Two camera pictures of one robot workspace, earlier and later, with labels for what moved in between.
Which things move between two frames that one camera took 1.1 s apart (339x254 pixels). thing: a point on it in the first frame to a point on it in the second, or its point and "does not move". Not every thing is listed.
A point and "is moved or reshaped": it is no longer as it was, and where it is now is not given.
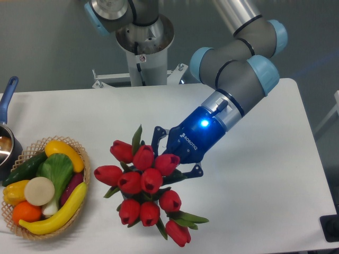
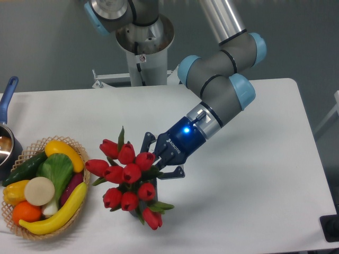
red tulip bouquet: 139,191 is moved or reshaped
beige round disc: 39,191 does not move
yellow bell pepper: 14,192 does not move
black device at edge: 330,225 does not move
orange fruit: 26,212 does not move
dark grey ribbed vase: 142,197 to 147,192
